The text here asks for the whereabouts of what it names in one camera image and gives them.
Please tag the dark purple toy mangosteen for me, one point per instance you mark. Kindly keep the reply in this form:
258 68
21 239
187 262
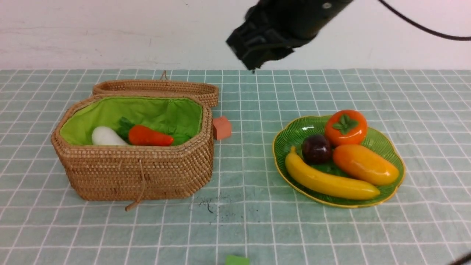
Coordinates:
316 149

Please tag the orange toy carrot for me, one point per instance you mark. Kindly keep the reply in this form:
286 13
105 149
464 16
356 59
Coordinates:
137 134

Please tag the orange toy persimmon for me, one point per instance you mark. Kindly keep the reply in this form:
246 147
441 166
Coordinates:
346 127

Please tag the yellow toy banana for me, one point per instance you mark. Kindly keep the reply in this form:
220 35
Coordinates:
328 184

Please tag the orange yellow toy mango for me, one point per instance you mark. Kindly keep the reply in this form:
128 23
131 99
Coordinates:
361 163

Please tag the white toy radish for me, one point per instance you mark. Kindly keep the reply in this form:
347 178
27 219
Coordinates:
103 135

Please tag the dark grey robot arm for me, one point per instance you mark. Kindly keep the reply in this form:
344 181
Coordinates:
463 260

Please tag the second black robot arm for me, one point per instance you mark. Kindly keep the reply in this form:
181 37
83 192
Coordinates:
273 29

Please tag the small orange block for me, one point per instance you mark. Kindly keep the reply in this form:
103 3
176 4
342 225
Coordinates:
222 128

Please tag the green leaf-shaped plate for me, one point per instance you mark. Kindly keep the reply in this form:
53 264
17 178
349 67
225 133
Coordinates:
297 130

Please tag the green checkered tablecloth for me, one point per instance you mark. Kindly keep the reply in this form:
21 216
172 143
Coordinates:
247 209

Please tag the woven wicker basket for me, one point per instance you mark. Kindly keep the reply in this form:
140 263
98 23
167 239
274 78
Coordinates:
137 173

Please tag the small green block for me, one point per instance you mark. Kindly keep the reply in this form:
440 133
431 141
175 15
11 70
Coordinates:
236 260

